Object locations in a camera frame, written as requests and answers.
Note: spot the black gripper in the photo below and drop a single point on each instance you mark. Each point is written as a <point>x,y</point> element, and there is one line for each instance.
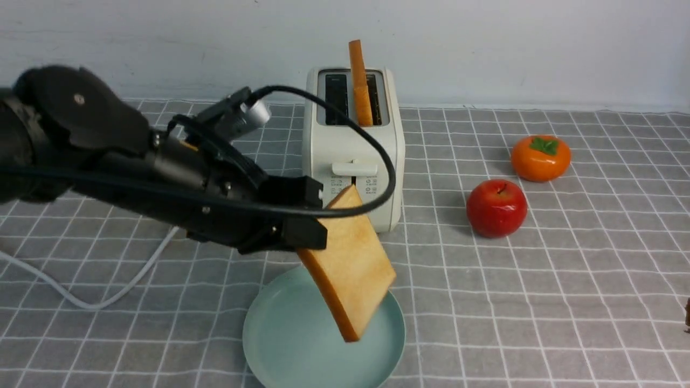
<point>226,205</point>

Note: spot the toast slice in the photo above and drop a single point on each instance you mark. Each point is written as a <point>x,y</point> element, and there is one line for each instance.
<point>360,86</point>
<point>353,273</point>

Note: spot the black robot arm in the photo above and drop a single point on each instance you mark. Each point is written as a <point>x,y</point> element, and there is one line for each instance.
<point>67,119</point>

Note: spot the light green plate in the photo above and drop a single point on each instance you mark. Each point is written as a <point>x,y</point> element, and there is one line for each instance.
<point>290,339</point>

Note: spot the red apple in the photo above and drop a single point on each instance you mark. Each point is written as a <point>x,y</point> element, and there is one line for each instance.
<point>496,208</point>

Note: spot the orange persimmon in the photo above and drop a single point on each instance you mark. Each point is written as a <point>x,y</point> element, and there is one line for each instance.
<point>540,158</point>

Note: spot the grey checkered tablecloth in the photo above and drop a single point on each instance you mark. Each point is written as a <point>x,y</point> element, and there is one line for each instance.
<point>590,292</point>

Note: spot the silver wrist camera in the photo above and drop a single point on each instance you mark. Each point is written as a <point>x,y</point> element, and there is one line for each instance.
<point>236,115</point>

